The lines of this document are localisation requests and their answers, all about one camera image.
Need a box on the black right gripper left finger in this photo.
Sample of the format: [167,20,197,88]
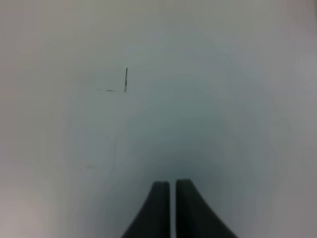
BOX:
[123,181,170,238]

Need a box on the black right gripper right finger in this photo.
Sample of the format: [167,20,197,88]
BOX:
[175,179,237,238]

